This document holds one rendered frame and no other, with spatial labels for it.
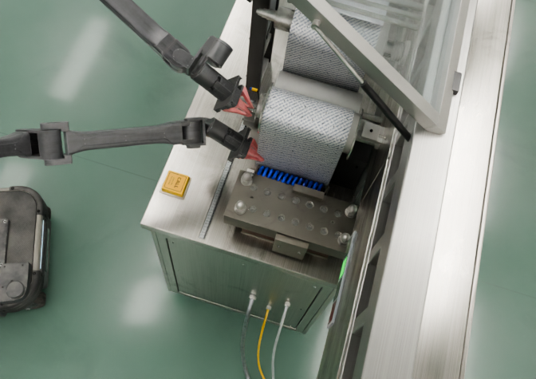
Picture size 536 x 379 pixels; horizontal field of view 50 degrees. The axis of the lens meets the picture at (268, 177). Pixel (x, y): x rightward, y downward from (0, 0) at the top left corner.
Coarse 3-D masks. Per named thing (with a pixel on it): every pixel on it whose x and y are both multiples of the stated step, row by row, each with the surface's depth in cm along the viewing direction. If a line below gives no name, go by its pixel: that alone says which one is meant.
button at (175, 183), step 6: (168, 174) 185; (174, 174) 185; (180, 174) 185; (168, 180) 184; (174, 180) 184; (180, 180) 184; (186, 180) 184; (162, 186) 183; (168, 186) 183; (174, 186) 183; (180, 186) 183; (186, 186) 185; (168, 192) 184; (174, 192) 183; (180, 192) 182
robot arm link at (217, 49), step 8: (208, 40) 149; (216, 40) 149; (200, 48) 148; (208, 48) 149; (216, 48) 148; (224, 48) 149; (176, 56) 146; (184, 56) 146; (192, 56) 146; (200, 56) 152; (208, 56) 148; (216, 56) 148; (224, 56) 149; (184, 64) 146; (192, 64) 148
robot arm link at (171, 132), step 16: (48, 128) 145; (64, 128) 147; (128, 128) 155; (144, 128) 156; (160, 128) 158; (176, 128) 160; (192, 128) 162; (80, 144) 149; (96, 144) 151; (112, 144) 153; (128, 144) 155; (48, 160) 147; (64, 160) 148
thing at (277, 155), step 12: (264, 144) 166; (276, 144) 164; (264, 156) 172; (276, 156) 170; (288, 156) 168; (300, 156) 166; (312, 156) 164; (324, 156) 162; (276, 168) 177; (288, 168) 175; (300, 168) 172; (312, 168) 170; (324, 168) 168; (324, 180) 175
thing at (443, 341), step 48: (480, 0) 159; (480, 48) 152; (480, 96) 145; (384, 144) 147; (480, 144) 139; (480, 192) 133; (480, 240) 128; (432, 288) 122; (336, 336) 130; (432, 336) 118
